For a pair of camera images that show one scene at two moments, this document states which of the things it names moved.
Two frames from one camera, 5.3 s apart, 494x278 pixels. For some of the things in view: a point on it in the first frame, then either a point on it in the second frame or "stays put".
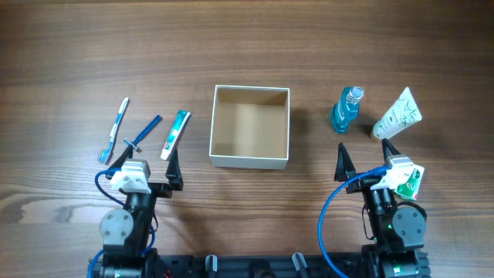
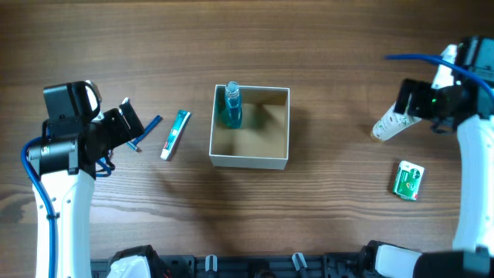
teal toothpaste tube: (176, 133) stays put
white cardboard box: (249, 127) stays put
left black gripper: (164, 189) → (124, 132)
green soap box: (407, 179) stays put
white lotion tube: (403, 114) stays put
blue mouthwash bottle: (346, 109) → (233, 106)
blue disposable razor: (157, 119) stays put
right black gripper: (363, 181) → (405, 100)
